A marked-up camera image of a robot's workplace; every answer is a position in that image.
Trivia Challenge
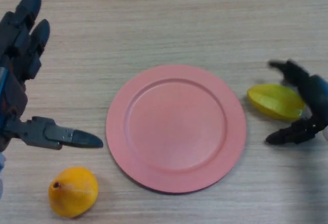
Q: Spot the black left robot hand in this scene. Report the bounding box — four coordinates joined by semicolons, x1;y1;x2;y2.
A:
0;0;104;152

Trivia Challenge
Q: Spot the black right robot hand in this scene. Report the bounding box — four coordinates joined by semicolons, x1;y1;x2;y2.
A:
265;59;328;146

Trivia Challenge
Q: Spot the yellow starfruit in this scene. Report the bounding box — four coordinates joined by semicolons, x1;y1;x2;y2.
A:
247;84;306;121

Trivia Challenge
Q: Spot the pink round plate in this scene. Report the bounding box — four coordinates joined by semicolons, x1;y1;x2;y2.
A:
106;64;247;194

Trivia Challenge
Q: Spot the orange pear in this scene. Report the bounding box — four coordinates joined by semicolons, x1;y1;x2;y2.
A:
48;166;99;218

